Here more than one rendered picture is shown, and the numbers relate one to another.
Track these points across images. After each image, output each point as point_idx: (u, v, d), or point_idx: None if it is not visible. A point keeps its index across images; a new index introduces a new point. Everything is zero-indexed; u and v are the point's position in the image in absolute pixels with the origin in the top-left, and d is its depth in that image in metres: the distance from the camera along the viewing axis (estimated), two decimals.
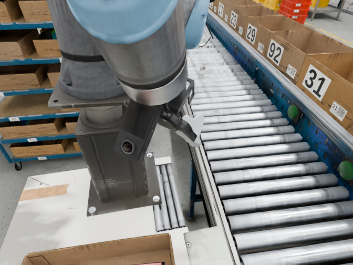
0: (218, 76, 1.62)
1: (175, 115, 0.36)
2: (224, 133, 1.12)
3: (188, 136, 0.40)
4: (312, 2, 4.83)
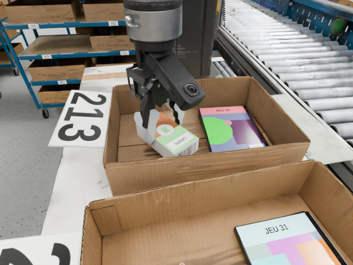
0: (249, 15, 1.62)
1: None
2: (270, 45, 1.12)
3: None
4: None
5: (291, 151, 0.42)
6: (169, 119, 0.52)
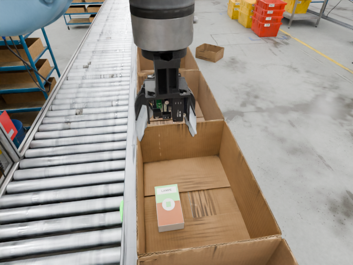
0: (90, 125, 1.23)
1: (146, 81, 0.40)
2: (10, 248, 0.72)
3: (137, 105, 0.44)
4: (285, 9, 4.43)
5: None
6: (158, 213, 0.63)
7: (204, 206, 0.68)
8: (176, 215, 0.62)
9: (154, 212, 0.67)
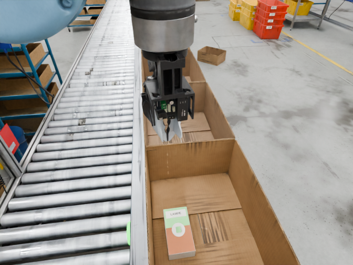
0: (93, 136, 1.20)
1: (146, 83, 0.40)
2: None
3: (147, 112, 0.45)
4: (287, 12, 4.41)
5: None
6: (167, 239, 0.60)
7: (215, 231, 0.65)
8: (187, 242, 0.59)
9: (163, 236, 0.64)
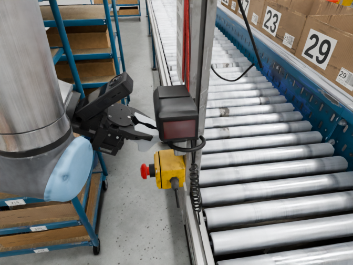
0: (257, 132, 0.84)
1: None
2: None
3: (142, 113, 0.49)
4: (338, 0, 4.04)
5: None
6: None
7: None
8: None
9: None
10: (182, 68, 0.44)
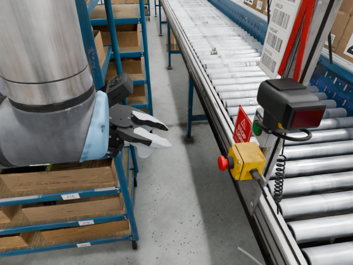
0: None
1: None
2: None
3: (138, 110, 0.50)
4: None
5: None
6: None
7: None
8: None
9: None
10: (278, 63, 0.46)
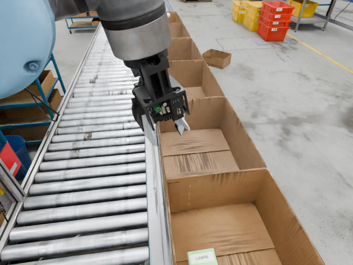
0: (101, 153, 1.11)
1: (134, 90, 0.39)
2: None
3: (137, 118, 0.44)
4: (293, 13, 4.32)
5: None
6: None
7: None
8: None
9: None
10: None
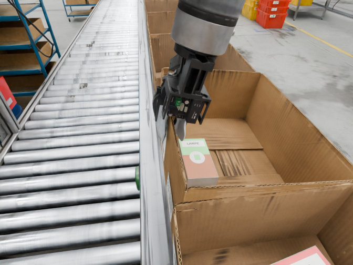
0: (96, 98, 1.12)
1: (166, 78, 0.40)
2: (7, 220, 0.62)
3: (155, 106, 0.45)
4: (291, 0, 4.33)
5: None
6: (185, 164, 0.51)
7: (235, 166, 0.57)
8: (208, 169, 0.50)
9: None
10: None
